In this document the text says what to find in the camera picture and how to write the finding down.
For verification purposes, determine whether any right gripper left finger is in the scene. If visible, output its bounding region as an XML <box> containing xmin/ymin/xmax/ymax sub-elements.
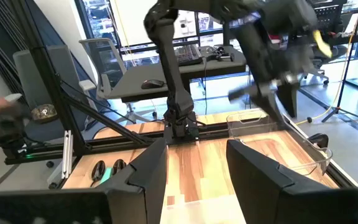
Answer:
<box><xmin>0</xmin><ymin>139</ymin><xmax>169</xmax><ymax>224</ymax></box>

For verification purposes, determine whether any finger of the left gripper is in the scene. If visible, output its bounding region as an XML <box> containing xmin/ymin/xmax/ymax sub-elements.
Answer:
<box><xmin>253</xmin><ymin>90</ymin><xmax>287</xmax><ymax>125</ymax></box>
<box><xmin>278</xmin><ymin>82</ymin><xmax>300</xmax><ymax>119</ymax></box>

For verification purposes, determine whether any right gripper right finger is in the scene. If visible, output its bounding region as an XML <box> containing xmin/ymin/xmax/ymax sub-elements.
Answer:
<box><xmin>227</xmin><ymin>139</ymin><xmax>358</xmax><ymax>224</ymax></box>

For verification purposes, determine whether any yellow tape tag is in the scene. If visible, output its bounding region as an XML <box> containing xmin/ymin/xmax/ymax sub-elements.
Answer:
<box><xmin>313</xmin><ymin>29</ymin><xmax>334</xmax><ymax>59</ymax></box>

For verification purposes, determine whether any black tripod stand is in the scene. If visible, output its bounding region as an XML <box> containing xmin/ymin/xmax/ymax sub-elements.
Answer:
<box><xmin>321</xmin><ymin>37</ymin><xmax>358</xmax><ymax>123</ymax></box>

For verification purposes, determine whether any small black gadget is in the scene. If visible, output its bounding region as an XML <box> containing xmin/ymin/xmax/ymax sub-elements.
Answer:
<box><xmin>206</xmin><ymin>45</ymin><xmax>236</xmax><ymax>62</ymax></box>

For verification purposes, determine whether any black office chair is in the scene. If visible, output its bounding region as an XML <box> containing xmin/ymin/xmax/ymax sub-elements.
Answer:
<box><xmin>303</xmin><ymin>43</ymin><xmax>349</xmax><ymax>86</ymax></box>

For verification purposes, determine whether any black pegboard panel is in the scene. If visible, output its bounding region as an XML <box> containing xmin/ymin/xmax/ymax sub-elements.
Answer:
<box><xmin>311</xmin><ymin>0</ymin><xmax>347</xmax><ymax>34</ymax></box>

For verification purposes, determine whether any black computer keyboard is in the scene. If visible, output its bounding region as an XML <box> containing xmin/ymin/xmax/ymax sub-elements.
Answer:
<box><xmin>174</xmin><ymin>43</ymin><xmax>204</xmax><ymax>67</ymax></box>

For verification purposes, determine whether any camouflage cap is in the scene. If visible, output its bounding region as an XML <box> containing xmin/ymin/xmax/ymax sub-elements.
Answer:
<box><xmin>30</xmin><ymin>103</ymin><xmax>58</xmax><ymax>124</ymax></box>

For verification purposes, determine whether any grey office desk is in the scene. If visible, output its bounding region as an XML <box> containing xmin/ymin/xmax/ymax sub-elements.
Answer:
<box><xmin>108</xmin><ymin>45</ymin><xmax>249</xmax><ymax>103</ymax></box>

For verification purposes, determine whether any black computer mouse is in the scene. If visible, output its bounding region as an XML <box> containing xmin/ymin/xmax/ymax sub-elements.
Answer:
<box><xmin>140</xmin><ymin>78</ymin><xmax>167</xmax><ymax>90</ymax></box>

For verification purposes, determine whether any person's hand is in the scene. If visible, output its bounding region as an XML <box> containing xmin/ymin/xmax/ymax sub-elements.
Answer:
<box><xmin>0</xmin><ymin>93</ymin><xmax>23</xmax><ymax>114</ymax></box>

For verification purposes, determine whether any grey fabric office chair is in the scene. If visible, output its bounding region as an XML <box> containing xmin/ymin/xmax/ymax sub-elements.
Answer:
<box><xmin>12</xmin><ymin>44</ymin><xmax>90</xmax><ymax>147</ymax></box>

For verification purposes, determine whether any white mesh office chair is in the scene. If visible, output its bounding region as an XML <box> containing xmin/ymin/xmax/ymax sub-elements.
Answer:
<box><xmin>78</xmin><ymin>37</ymin><xmax>155</xmax><ymax>124</ymax></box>

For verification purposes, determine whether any large glass window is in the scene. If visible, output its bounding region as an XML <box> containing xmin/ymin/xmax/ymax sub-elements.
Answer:
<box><xmin>75</xmin><ymin>0</ymin><xmax>358</xmax><ymax>60</ymax></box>

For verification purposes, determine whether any clear plastic bin with handles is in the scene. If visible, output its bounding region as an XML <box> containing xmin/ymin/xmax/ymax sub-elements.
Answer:
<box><xmin>226</xmin><ymin>110</ymin><xmax>334</xmax><ymax>177</ymax></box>

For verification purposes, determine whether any silver spoon mint handle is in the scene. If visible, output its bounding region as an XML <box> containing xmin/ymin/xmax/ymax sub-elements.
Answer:
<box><xmin>99</xmin><ymin>167</ymin><xmax>114</xmax><ymax>184</ymax></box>

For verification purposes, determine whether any silver mounting bracket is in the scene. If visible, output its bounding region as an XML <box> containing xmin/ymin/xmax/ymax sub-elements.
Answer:
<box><xmin>61</xmin><ymin>129</ymin><xmax>73</xmax><ymax>180</ymax></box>

